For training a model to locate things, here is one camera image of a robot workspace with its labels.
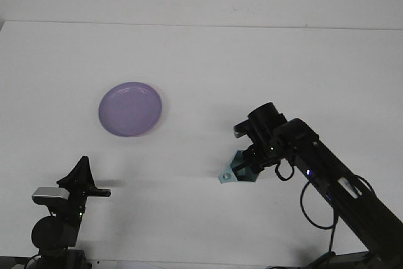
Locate purple round plate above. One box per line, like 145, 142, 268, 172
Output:
98, 81, 163, 138

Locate pale blue angular cup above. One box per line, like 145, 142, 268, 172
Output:
217, 150, 259, 185

